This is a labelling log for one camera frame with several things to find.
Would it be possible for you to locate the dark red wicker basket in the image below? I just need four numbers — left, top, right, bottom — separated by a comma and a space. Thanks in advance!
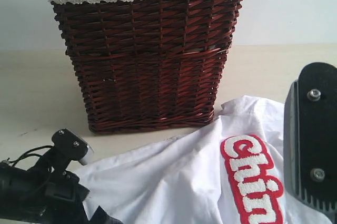
53, 0, 242, 134

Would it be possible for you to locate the white t-shirt red lettering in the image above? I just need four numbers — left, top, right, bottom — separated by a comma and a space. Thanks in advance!
77, 96, 329, 223

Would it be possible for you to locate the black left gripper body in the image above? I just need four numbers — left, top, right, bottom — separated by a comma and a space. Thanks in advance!
52, 129, 94, 165

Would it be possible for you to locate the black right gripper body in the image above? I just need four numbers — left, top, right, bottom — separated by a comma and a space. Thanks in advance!
283, 62, 336, 216

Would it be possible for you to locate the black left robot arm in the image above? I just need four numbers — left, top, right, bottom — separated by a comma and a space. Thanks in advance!
1, 129, 120, 223

